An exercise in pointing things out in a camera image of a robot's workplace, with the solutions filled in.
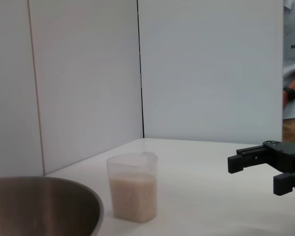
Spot clear plastic measuring cup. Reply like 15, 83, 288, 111
106, 151, 158, 224

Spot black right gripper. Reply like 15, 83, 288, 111
228, 140, 295, 196

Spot white uncooked rice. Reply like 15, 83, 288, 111
109, 172, 158, 223

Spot bystander hand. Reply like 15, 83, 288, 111
282, 88, 289, 108

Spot black wristwatch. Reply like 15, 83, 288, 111
283, 86, 295, 102

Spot bystander light blue shirt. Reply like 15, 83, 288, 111
282, 0, 295, 121

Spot bystander tan trousers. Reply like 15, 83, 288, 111
282, 118, 295, 143

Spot stainless steel mixing bowl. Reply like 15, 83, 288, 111
0, 176, 105, 236

